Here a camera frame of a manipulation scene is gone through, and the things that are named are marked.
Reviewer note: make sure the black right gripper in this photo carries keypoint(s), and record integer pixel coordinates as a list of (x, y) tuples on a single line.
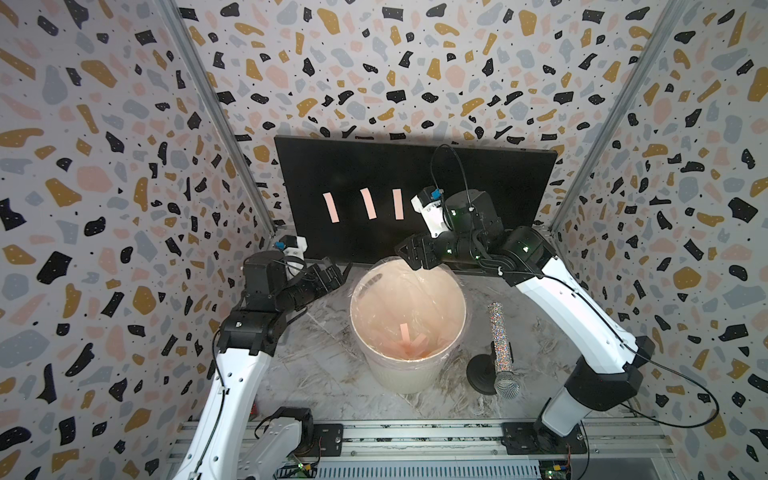
[(417, 252)]

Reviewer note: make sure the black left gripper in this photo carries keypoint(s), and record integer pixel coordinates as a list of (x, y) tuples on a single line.
[(322, 287)]

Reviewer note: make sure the pink sticky note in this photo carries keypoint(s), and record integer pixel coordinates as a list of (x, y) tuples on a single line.
[(368, 203), (331, 207), (398, 204)]

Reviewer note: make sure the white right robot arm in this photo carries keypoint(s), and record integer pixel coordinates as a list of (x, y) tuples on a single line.
[(465, 230)]

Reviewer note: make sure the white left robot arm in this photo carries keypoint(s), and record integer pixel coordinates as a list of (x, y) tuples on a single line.
[(278, 289)]

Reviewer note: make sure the black monitor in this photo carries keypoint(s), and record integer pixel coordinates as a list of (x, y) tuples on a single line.
[(515, 179)]

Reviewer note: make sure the white lined waste bin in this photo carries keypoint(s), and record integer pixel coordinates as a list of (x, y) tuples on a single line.
[(431, 302)]

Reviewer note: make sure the pink notes in bin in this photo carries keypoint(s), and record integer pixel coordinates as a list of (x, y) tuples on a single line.
[(411, 348)]

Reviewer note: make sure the black microphone stand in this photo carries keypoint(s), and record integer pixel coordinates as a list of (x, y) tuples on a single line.
[(483, 376)]

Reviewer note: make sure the multicolour glitter microphone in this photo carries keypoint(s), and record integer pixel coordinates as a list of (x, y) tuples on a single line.
[(505, 358)]

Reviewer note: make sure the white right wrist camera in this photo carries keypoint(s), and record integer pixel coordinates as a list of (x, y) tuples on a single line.
[(428, 204)]

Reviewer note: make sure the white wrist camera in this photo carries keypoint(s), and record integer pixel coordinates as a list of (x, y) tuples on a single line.
[(428, 204), (292, 245)]

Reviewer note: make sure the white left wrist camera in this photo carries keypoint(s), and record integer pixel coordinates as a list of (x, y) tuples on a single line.
[(292, 245)]

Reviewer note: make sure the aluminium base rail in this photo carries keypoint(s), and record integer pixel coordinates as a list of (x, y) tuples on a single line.
[(598, 448)]

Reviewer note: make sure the left aluminium corner post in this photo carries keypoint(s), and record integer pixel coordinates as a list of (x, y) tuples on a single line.
[(169, 12)]

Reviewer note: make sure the aluminium corner post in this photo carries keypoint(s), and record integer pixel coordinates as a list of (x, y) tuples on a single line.
[(663, 30), (169, 12)]

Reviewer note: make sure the right aluminium corner post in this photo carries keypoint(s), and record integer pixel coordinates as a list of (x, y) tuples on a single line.
[(663, 30)]

